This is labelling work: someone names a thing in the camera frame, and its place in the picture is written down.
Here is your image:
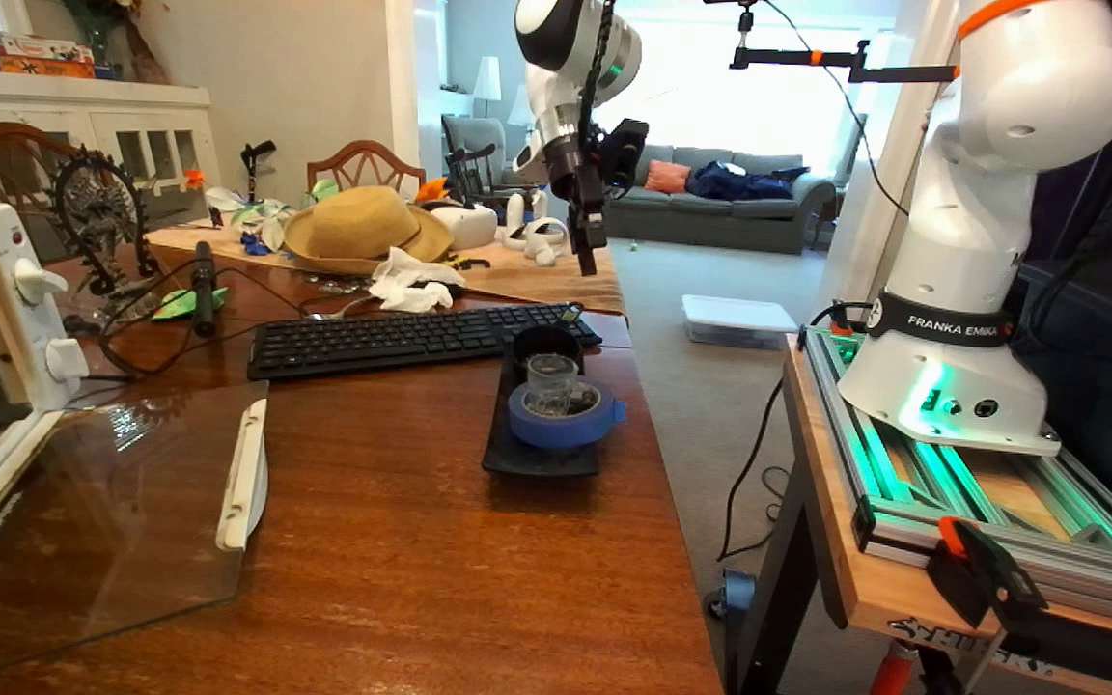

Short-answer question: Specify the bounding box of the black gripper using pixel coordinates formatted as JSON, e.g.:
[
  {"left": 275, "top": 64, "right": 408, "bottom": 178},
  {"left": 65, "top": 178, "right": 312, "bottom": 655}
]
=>
[{"left": 547, "top": 121, "right": 616, "bottom": 278}]

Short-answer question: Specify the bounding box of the clear glass cup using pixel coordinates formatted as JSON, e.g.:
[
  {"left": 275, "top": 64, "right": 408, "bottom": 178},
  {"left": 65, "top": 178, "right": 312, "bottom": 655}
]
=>
[{"left": 522, "top": 347, "right": 587, "bottom": 415}]

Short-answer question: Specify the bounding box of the orange pillow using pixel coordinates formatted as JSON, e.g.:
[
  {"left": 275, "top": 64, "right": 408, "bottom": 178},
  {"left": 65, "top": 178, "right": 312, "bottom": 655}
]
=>
[{"left": 643, "top": 154, "right": 697, "bottom": 198}]

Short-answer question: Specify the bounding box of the grey sofa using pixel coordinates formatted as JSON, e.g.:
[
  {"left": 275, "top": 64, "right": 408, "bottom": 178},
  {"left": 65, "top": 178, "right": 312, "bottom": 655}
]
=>
[{"left": 602, "top": 142, "right": 846, "bottom": 256}]

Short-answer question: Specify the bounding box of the white flat box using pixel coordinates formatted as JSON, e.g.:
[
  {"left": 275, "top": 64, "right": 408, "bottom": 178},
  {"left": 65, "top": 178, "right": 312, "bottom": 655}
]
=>
[{"left": 681, "top": 289, "right": 805, "bottom": 351}]

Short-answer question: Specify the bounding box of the blue blanket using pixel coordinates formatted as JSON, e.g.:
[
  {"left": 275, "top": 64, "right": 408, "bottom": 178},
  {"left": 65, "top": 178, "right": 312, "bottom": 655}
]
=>
[{"left": 689, "top": 158, "right": 800, "bottom": 204}]

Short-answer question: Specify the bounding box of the white crumpled cloth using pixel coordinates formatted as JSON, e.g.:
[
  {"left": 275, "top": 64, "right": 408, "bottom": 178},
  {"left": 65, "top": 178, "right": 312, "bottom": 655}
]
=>
[{"left": 366, "top": 243, "right": 472, "bottom": 315}]

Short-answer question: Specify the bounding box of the blue tape roll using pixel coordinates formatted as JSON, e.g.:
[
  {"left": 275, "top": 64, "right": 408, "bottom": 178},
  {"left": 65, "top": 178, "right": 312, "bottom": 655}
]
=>
[{"left": 505, "top": 379, "right": 629, "bottom": 456}]

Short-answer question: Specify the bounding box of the white table lamp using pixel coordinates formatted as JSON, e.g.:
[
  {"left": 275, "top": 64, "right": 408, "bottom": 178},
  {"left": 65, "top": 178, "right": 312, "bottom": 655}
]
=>
[{"left": 468, "top": 48, "right": 511, "bottom": 122}]

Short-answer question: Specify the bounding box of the black computer keyboard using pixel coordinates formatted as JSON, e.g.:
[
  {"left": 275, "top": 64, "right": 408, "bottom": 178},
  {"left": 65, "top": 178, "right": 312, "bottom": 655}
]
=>
[{"left": 242, "top": 301, "right": 607, "bottom": 384}]

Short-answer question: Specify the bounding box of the black rectangular tray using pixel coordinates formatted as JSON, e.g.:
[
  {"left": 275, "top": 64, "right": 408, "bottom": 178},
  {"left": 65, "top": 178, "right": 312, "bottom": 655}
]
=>
[{"left": 479, "top": 343, "right": 618, "bottom": 485}]

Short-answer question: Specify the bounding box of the straw sun hat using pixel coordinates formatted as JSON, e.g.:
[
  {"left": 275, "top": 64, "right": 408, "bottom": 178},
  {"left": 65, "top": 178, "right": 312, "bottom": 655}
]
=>
[{"left": 281, "top": 184, "right": 460, "bottom": 278}]

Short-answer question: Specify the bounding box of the long black rod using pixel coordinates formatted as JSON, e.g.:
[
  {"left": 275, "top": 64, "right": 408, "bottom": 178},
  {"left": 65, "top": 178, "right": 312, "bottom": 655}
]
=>
[{"left": 190, "top": 238, "right": 219, "bottom": 338}]

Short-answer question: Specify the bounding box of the small green item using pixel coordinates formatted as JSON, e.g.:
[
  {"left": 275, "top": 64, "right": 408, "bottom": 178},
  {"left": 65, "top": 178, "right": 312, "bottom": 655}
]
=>
[{"left": 149, "top": 281, "right": 231, "bottom": 329}]

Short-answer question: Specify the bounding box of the wooden aluminium robot stand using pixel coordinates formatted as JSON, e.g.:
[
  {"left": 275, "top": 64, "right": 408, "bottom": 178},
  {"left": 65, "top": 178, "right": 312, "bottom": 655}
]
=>
[{"left": 779, "top": 321, "right": 1112, "bottom": 695}]

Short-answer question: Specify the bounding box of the white glass-door cabinet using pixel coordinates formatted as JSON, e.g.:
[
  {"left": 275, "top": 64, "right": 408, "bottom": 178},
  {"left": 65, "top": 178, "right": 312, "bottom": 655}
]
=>
[{"left": 0, "top": 68, "right": 226, "bottom": 224}]

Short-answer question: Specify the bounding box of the black gear ornament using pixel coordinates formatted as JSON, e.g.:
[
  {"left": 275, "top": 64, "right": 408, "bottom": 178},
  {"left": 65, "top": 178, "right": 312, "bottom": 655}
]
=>
[{"left": 51, "top": 145, "right": 151, "bottom": 297}]

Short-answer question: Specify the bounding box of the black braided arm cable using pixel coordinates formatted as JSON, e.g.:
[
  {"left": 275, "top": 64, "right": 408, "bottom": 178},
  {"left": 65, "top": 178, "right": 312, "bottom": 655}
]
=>
[{"left": 577, "top": 0, "right": 621, "bottom": 137}]

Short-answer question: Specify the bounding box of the black floor cable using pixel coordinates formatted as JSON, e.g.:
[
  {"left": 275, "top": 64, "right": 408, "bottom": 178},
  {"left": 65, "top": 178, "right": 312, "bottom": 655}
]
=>
[{"left": 710, "top": 370, "right": 797, "bottom": 572}]

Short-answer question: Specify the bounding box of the black camera boom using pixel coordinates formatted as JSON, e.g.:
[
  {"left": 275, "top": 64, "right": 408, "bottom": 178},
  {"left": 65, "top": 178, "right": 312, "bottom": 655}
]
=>
[{"left": 726, "top": 0, "right": 961, "bottom": 87}]

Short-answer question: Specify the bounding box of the red handled clamp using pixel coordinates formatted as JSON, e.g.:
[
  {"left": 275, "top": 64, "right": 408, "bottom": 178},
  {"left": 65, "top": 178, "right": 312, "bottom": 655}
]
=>
[{"left": 925, "top": 513, "right": 1052, "bottom": 625}]

